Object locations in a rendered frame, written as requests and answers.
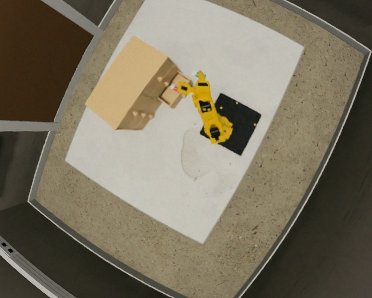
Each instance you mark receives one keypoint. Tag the tan wooden chest of drawers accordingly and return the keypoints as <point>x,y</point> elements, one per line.
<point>124,81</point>

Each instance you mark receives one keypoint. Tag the white eraser with green sleeve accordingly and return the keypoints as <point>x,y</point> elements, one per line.
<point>195,73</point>

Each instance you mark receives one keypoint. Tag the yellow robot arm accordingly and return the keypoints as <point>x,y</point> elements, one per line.
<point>210,116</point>

